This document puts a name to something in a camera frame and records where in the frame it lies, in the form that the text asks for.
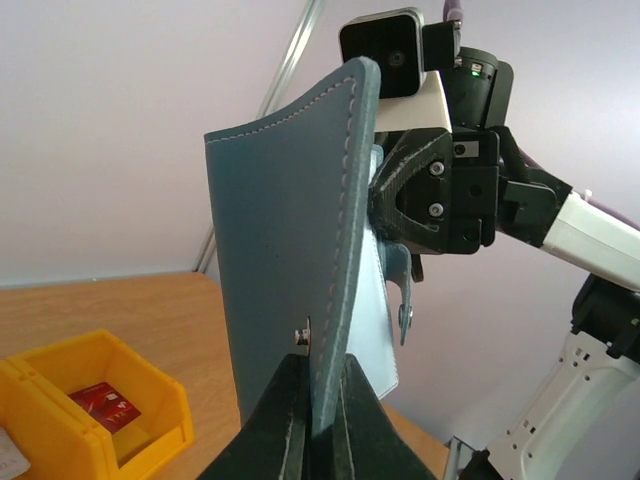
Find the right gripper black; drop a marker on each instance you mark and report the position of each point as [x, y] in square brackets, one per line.
[436, 192]

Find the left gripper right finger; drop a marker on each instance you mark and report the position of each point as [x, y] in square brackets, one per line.
[366, 446]

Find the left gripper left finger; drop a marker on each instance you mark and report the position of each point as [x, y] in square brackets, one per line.
[272, 443]

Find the blue leather card holder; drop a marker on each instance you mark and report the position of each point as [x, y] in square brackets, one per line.
[294, 246]

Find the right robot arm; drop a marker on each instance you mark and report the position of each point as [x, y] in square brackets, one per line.
[599, 357]

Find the red card in bin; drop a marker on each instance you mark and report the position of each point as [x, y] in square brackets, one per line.
[107, 406]

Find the white card in bin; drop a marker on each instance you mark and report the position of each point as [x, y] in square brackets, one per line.
[12, 462]

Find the yellow bin right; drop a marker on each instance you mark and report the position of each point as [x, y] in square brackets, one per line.
[165, 428]

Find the yellow bin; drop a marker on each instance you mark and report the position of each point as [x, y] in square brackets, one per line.
[165, 428]
[56, 436]

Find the yellow bin middle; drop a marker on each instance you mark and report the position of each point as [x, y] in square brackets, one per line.
[56, 436]

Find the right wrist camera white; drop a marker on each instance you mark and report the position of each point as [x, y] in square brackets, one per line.
[411, 55]

